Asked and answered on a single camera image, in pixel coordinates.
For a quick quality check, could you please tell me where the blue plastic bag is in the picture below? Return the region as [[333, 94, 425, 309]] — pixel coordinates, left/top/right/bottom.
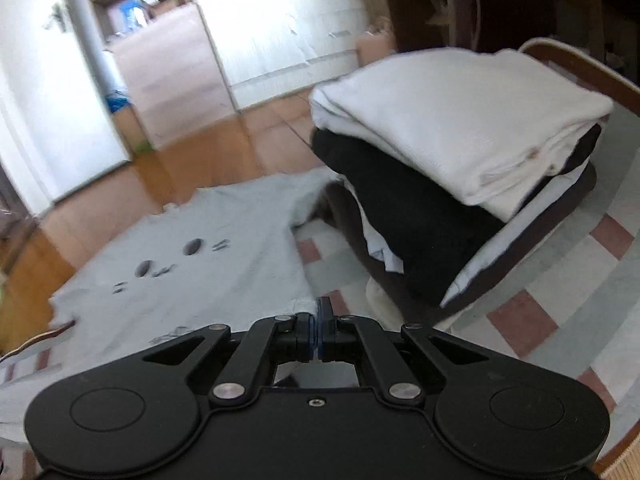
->
[[104, 90, 132, 114]]

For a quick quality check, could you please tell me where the white folded garment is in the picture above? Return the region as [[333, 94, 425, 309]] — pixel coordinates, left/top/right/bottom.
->
[[308, 48, 616, 223]]

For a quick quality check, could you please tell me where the black folded garment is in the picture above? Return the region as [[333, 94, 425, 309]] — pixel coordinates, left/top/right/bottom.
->
[[310, 125, 604, 309]]

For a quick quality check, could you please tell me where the brown curved wooden frame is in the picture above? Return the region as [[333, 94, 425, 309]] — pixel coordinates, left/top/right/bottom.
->
[[517, 36, 640, 107]]

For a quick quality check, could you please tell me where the dark brown folded garment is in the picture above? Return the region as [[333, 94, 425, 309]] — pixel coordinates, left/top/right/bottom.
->
[[320, 159, 599, 322]]

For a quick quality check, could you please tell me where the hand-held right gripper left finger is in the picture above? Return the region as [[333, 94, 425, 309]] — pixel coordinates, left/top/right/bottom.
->
[[142, 311, 318, 407]]

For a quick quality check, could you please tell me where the cardboard box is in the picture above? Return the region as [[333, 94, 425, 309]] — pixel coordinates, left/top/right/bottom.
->
[[112, 105, 152, 155]]

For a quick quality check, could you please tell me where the light grey printed t-shirt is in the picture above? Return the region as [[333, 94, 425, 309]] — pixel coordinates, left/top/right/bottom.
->
[[0, 167, 345, 448]]

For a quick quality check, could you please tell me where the checkered blanket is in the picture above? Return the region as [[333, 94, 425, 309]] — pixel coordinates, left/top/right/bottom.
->
[[0, 102, 640, 478]]

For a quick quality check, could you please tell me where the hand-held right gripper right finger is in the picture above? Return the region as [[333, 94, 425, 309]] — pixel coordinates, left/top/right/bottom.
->
[[316, 297, 493, 406]]

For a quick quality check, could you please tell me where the white drawer cabinet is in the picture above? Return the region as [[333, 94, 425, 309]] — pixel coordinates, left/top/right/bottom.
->
[[181, 0, 382, 111]]

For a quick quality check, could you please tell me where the white door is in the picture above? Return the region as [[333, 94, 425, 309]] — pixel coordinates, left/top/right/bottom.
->
[[0, 0, 135, 217]]

